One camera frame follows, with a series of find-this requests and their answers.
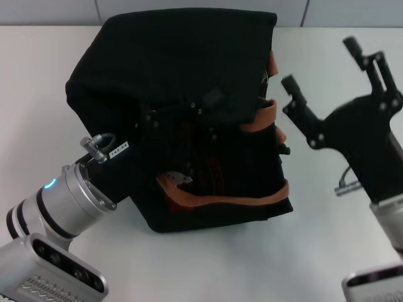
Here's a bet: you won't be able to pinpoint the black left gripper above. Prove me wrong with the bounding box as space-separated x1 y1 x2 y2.
81 87 225 205

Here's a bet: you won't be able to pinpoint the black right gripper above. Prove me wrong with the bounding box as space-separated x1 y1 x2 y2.
281 36 403 204

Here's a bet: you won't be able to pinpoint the black food bag orange straps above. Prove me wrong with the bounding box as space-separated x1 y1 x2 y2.
65 11 294 234

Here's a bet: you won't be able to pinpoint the silver right gripper cable connector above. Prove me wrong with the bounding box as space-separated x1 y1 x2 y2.
334 165 363 195

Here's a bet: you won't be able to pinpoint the silver gripper cable connector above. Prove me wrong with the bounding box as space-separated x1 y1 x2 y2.
79 133 116 165
334 165 363 195

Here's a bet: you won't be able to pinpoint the silver left gripper cable connector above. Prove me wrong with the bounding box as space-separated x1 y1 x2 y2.
79 133 116 165

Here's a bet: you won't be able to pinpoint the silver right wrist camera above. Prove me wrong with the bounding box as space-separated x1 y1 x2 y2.
341 263 403 302

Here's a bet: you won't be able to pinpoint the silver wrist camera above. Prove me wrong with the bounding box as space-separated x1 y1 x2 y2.
0 232 110 302
341 263 403 302

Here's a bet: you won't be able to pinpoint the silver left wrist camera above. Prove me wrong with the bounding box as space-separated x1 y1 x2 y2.
0 232 110 302

